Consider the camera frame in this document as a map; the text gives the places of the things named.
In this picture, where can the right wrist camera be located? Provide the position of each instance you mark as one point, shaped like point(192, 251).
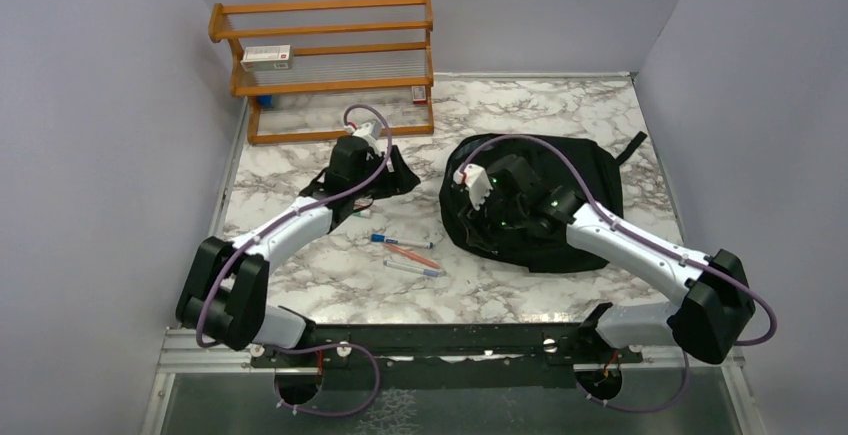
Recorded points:
point(474, 180)

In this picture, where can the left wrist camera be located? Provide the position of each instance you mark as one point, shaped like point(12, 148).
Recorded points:
point(370, 131)

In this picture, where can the white red box on shelf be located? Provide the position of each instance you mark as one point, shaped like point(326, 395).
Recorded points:
point(266, 58)

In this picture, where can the orange pen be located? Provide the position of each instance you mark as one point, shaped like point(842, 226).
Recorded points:
point(413, 256)

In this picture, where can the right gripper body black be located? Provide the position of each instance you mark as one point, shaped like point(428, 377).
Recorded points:
point(507, 214)

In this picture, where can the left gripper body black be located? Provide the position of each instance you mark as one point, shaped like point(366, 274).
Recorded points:
point(368, 188)

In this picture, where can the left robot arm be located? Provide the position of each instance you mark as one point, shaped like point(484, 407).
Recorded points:
point(224, 298)

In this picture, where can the small red white box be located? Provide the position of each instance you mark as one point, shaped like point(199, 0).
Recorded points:
point(419, 94)

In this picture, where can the blue capped marker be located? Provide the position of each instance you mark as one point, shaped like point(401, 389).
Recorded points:
point(382, 238)

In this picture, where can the white blue marker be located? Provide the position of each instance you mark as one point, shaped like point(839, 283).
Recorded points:
point(425, 271)

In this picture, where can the black student backpack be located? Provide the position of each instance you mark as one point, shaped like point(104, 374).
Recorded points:
point(573, 171)

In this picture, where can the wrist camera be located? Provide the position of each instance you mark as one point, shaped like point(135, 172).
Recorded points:
point(474, 180)
point(370, 131)

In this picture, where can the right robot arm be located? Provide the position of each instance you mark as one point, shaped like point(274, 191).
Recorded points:
point(708, 301)

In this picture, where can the wooden shelf rack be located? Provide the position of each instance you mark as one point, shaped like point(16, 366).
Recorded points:
point(342, 52)

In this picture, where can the black mounting rail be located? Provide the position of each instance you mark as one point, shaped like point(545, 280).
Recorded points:
point(355, 357)

